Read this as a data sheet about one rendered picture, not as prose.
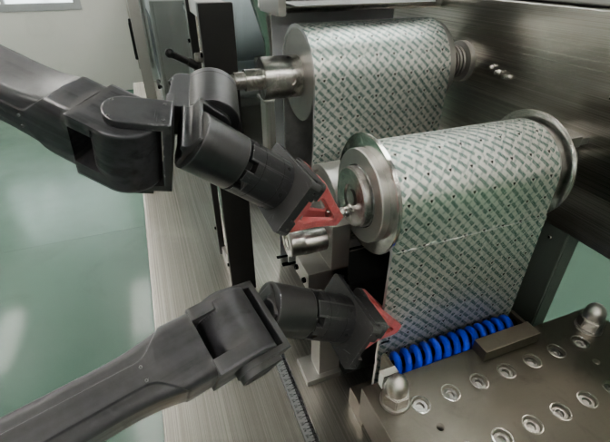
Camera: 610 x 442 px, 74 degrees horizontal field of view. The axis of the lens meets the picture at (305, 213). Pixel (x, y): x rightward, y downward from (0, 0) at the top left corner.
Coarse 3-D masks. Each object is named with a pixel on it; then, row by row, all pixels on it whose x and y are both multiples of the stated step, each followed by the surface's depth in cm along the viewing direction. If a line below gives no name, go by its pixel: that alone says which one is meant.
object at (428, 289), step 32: (512, 224) 52; (416, 256) 48; (448, 256) 50; (480, 256) 53; (512, 256) 55; (416, 288) 51; (448, 288) 54; (480, 288) 56; (512, 288) 60; (416, 320) 55; (448, 320) 58; (480, 320) 61; (384, 352) 56
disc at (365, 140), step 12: (348, 144) 51; (360, 144) 47; (372, 144) 45; (384, 156) 43; (384, 168) 43; (396, 180) 42; (396, 192) 42; (396, 204) 43; (396, 216) 43; (396, 228) 43; (384, 240) 46; (396, 240) 44; (372, 252) 50; (384, 252) 47
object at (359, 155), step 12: (348, 156) 49; (360, 156) 46; (372, 156) 45; (372, 168) 44; (372, 180) 44; (384, 180) 43; (384, 192) 43; (384, 204) 43; (384, 216) 44; (360, 228) 50; (372, 228) 47; (384, 228) 45; (360, 240) 50; (372, 240) 47
